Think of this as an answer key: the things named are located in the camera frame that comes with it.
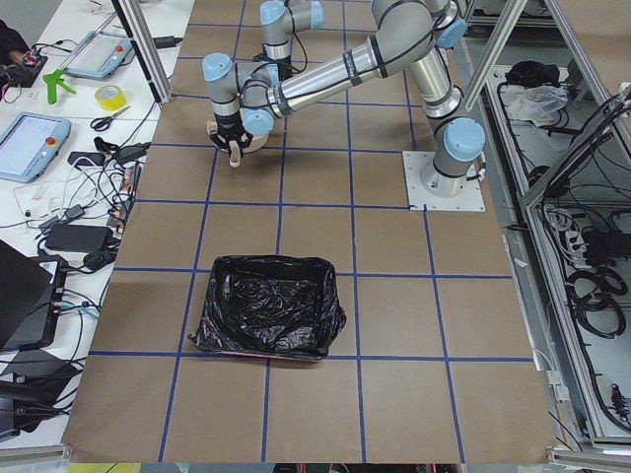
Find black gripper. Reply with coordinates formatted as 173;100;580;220
209;112;251;155

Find beige dustpan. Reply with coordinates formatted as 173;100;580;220
206;120;269;168

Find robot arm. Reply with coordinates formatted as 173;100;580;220
259;1;324;80
201;1;486;198

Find black bag lined bin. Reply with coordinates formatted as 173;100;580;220
188;255;347;362

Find yellow tape roll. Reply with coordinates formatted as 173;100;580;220
95;85;127;111

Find blue teach pendant far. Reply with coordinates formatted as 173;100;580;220
65;32;133;80

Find blue teach pendant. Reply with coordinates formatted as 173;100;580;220
1;112;72;183
65;32;133;80

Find green plastic tool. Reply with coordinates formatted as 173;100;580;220
42;69;76;104

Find black power adapter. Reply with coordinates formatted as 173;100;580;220
44;225;113;252

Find blue teach pendant near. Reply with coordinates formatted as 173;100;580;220
1;112;72;183

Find black laptop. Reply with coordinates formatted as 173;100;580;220
1;242;68;352

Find white crumpled cloth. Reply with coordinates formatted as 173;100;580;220
507;86;569;126

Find black handled scissors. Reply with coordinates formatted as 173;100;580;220
90;105;130;133

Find aluminium frame post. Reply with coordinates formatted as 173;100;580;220
111;0;172;104

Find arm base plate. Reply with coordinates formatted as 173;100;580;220
402;151;485;213

